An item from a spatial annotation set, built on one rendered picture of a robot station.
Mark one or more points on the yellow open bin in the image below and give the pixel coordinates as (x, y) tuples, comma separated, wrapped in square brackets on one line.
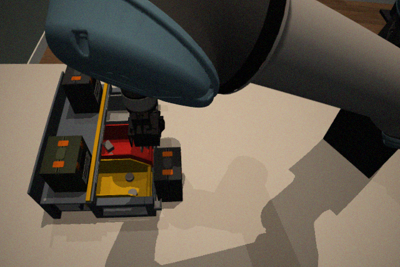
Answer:
[(112, 180)]

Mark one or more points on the dark grey metal shelf rack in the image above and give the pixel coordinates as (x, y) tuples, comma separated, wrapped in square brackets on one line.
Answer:
[(63, 122)]

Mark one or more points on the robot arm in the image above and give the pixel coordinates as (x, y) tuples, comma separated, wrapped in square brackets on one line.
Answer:
[(186, 52)]

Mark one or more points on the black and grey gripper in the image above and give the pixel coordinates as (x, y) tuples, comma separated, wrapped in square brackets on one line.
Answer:
[(145, 131)]

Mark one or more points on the red bin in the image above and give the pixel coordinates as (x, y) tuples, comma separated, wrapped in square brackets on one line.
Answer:
[(117, 134)]

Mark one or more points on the yellow flat bar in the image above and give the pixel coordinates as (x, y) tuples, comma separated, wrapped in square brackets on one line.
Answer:
[(96, 144)]

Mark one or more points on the grey metal disc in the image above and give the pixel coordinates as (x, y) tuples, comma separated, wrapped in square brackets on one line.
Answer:
[(129, 177), (133, 191)]

